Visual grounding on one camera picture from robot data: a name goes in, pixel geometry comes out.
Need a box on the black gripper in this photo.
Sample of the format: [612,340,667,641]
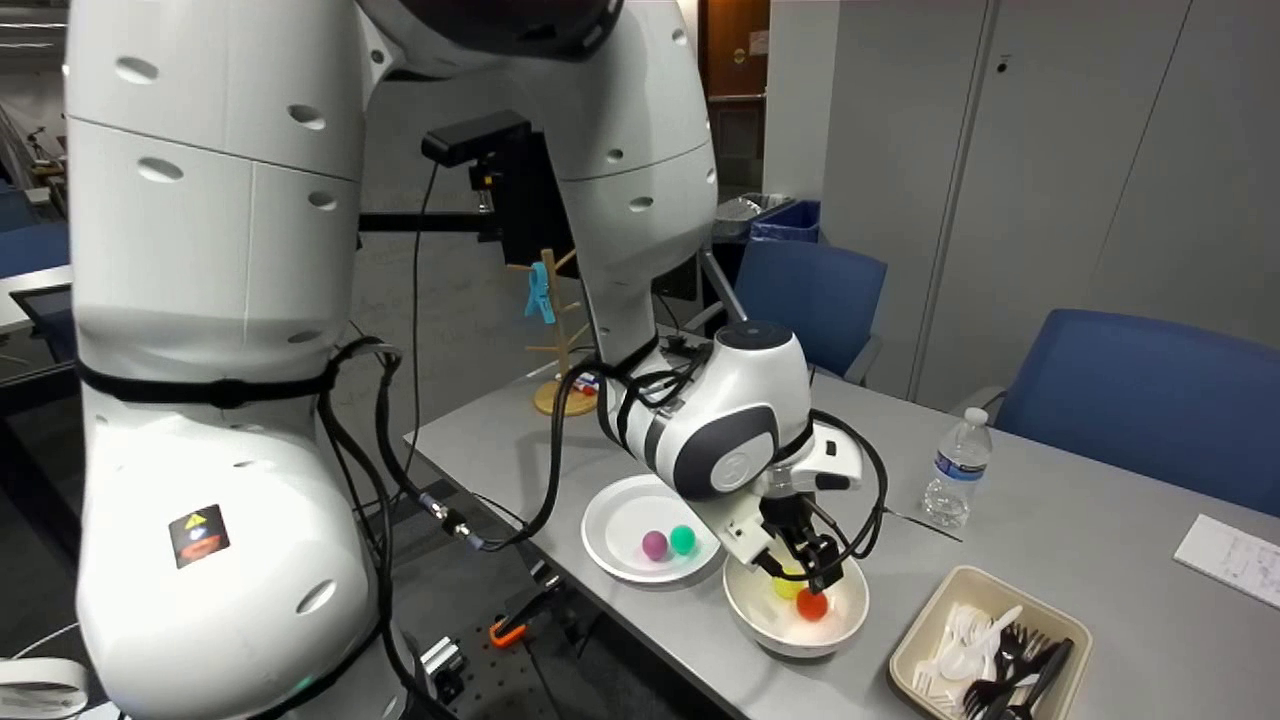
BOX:
[752,487,856,594]

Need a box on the deep white plastic bowl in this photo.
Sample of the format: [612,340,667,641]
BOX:
[718,549,871,665]

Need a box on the shallow white plastic bowl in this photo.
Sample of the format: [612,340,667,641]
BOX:
[575,473,727,594]

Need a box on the beige cutlery tray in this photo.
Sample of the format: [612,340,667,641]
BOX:
[885,559,1095,720]

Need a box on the clear plastic water bottle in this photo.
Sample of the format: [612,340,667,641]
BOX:
[915,405,994,532]

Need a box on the white plastic cutlery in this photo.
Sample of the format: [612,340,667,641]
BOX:
[912,602,1026,712]

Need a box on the black plastic cutlery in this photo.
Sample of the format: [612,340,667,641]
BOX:
[960,620,1074,720]

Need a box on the blue chair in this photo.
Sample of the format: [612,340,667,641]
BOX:
[994,307,1280,522]
[732,231,892,381]

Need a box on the orange round disc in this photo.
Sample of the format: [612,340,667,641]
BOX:
[528,377,609,422]

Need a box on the orange black clamp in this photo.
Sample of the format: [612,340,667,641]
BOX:
[484,585,565,656]

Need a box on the blue bin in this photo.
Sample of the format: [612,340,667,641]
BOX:
[749,195,828,249]

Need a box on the blue figurine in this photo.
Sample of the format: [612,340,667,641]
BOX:
[520,253,565,331]

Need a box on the white paper sheet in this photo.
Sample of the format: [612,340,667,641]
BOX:
[1171,513,1280,611]

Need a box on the black monitor panel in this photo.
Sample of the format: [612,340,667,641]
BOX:
[486,127,578,274]

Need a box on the brown door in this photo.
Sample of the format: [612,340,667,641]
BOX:
[701,0,775,201]

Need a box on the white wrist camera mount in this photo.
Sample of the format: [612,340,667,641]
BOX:
[717,513,781,569]

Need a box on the grey metal bracket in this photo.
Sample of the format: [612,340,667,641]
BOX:
[697,249,752,331]

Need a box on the black base cable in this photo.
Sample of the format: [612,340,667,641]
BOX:
[317,331,569,720]

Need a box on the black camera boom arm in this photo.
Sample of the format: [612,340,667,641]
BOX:
[351,203,502,249]

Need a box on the black stereo camera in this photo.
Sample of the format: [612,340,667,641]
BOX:
[418,108,534,171]

